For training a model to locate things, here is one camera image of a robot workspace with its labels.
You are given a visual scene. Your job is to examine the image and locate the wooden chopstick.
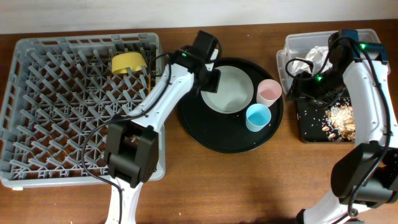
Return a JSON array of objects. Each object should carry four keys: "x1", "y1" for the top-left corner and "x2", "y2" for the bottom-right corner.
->
[{"x1": 148, "y1": 71, "x2": 152, "y2": 93}]

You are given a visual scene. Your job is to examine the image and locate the yellow bowl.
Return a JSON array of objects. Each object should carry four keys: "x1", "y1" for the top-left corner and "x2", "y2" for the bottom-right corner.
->
[{"x1": 111, "y1": 52, "x2": 147, "y2": 75}]

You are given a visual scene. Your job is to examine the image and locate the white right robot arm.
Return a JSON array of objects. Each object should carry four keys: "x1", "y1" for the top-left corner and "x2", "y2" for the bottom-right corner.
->
[{"x1": 277, "y1": 29, "x2": 397, "y2": 223}]

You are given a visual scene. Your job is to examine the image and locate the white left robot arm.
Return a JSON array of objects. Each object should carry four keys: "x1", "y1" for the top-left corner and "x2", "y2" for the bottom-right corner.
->
[{"x1": 87, "y1": 44, "x2": 222, "y2": 223}]

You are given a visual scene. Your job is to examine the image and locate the grey dishwasher rack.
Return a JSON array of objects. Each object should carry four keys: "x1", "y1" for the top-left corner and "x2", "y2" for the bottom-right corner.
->
[{"x1": 1, "y1": 32, "x2": 164, "y2": 189}]

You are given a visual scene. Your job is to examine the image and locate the grey-green plate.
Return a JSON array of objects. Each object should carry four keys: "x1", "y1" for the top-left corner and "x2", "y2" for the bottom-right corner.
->
[{"x1": 201, "y1": 65, "x2": 254, "y2": 114}]

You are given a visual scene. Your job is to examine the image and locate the crumpled white tissue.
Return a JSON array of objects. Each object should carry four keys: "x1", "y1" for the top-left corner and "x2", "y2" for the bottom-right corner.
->
[{"x1": 289, "y1": 46, "x2": 328, "y2": 76}]

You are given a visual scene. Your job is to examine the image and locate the black rectangular tray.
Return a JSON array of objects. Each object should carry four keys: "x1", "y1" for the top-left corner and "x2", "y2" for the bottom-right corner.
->
[{"x1": 296, "y1": 93, "x2": 352, "y2": 142}]

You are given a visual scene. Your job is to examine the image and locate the clear plastic bin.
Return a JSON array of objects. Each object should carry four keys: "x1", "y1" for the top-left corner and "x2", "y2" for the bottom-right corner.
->
[{"x1": 277, "y1": 29, "x2": 391, "y2": 95}]

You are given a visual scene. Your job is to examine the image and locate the pink cup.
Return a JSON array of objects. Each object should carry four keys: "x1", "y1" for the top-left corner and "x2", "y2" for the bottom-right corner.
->
[{"x1": 256, "y1": 79, "x2": 282, "y2": 108}]

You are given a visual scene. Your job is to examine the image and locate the blue cup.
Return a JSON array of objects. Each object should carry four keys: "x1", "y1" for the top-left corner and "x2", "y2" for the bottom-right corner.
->
[{"x1": 246, "y1": 103, "x2": 272, "y2": 132}]

